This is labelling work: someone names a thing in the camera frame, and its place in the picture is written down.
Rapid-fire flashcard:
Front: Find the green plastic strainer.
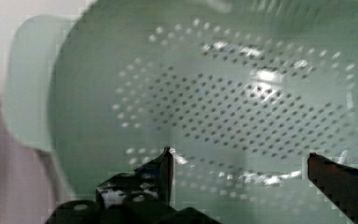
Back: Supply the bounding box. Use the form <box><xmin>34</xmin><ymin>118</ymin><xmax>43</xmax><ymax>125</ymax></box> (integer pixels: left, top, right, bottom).
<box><xmin>3</xmin><ymin>0</ymin><xmax>358</xmax><ymax>224</ymax></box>

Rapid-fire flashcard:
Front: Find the grey round plate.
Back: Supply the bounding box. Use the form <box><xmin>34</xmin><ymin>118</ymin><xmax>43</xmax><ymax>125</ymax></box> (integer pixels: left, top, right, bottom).
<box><xmin>0</xmin><ymin>111</ymin><xmax>76</xmax><ymax>224</ymax></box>

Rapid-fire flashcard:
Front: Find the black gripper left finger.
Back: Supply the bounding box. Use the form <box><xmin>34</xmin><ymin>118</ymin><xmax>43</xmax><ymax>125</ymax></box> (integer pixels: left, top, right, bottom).
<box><xmin>95</xmin><ymin>147</ymin><xmax>173</xmax><ymax>208</ymax></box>

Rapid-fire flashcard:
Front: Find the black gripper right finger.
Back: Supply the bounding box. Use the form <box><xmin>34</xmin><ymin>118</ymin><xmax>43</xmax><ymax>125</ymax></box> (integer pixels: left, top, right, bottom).
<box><xmin>307</xmin><ymin>153</ymin><xmax>358</xmax><ymax>224</ymax></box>

